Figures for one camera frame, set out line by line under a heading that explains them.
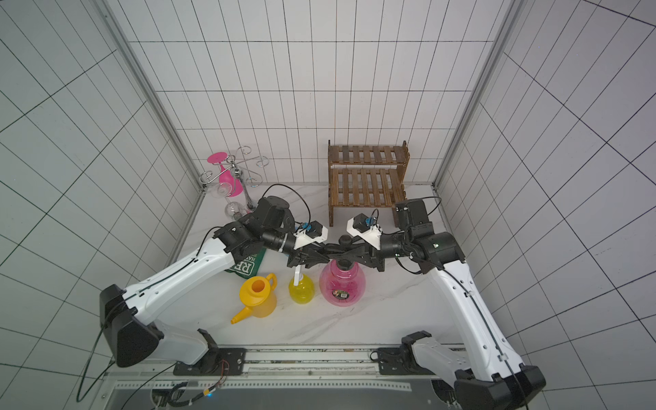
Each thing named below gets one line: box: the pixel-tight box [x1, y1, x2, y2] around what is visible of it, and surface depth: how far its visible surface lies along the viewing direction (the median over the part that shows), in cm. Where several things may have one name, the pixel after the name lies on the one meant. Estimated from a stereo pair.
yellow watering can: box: [230, 273, 278, 325], surface depth 77 cm
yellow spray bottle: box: [288, 273, 315, 305], surface depth 83 cm
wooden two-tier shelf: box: [328, 139, 410, 229], surface depth 99 cm
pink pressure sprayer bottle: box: [319, 258, 366, 307], surface depth 75 cm
